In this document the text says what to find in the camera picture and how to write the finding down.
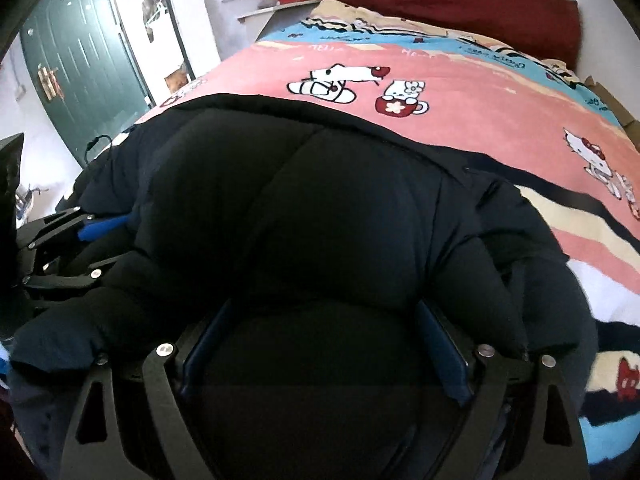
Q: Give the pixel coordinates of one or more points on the flattened cardboard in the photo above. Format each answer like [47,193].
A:
[612,105]

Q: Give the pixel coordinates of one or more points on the red door decoration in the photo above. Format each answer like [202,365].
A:
[50,82]

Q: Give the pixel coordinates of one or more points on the white bedside shelf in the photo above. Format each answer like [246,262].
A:
[270,12]

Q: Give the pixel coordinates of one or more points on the pink cartoon printed blanket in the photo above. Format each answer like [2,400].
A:
[450,85]

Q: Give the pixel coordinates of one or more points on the black hooded puffer jacket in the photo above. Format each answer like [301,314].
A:
[325,210]

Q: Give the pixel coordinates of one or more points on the dark red headboard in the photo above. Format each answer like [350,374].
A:
[450,0]

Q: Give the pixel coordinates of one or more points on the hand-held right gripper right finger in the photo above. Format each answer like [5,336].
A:
[445,350]

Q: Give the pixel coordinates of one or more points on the green door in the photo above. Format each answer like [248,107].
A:
[85,60]

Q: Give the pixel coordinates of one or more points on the small cardboard box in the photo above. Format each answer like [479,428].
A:
[176,80]

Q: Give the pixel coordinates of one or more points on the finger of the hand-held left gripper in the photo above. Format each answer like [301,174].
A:
[65,277]
[100,230]

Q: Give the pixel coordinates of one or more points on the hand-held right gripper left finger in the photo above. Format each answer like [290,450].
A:
[192,360]

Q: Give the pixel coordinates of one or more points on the paper wall poster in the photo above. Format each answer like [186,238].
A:
[150,10]

